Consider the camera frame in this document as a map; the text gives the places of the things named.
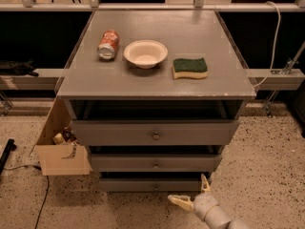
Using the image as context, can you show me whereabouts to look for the metal frame rail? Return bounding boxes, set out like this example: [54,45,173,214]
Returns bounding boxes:
[0,2,305,12]

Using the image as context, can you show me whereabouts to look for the black object on floor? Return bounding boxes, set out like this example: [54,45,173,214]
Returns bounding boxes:
[0,138,17,175]

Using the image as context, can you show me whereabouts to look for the cardboard box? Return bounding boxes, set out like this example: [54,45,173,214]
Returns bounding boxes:
[35,99,91,176]

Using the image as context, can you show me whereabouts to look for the black item on shelf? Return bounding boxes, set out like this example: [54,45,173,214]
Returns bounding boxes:
[0,60,39,77]

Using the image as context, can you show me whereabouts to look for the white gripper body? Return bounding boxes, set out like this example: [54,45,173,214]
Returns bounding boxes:
[193,193,219,218]

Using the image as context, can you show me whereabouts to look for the black floor cable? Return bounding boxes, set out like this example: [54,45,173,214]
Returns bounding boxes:
[2,164,51,229]

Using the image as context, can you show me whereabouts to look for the grey middle drawer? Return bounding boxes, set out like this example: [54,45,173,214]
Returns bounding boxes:
[91,154,222,172]

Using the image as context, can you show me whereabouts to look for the items inside cardboard box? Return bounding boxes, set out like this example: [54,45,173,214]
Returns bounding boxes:
[52,126,77,145]

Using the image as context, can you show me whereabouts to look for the orange soda can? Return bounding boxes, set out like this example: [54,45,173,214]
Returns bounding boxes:
[97,30,120,60]

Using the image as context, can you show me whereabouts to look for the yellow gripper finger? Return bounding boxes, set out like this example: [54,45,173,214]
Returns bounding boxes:
[168,195,193,212]
[201,174,211,193]

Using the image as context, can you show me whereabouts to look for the white hanging cable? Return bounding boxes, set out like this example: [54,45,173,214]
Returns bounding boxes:
[253,0,283,89]

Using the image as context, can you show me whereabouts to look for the white paper bowl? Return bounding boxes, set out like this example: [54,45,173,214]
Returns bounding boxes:
[124,40,168,69]

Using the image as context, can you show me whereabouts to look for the grey bottom drawer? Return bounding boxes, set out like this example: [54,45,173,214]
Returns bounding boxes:
[100,178,201,192]

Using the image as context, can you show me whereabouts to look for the grey drawer cabinet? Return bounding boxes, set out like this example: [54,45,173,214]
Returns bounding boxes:
[57,10,255,179]

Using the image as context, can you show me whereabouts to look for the green yellow sponge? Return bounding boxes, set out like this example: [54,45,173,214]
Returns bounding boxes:
[173,57,208,79]

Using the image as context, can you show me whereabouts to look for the grey top drawer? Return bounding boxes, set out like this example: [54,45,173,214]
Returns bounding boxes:
[71,120,239,146]

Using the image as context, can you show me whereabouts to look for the grey drawer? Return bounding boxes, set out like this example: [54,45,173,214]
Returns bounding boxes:
[71,120,239,146]
[100,178,201,192]
[91,154,222,172]

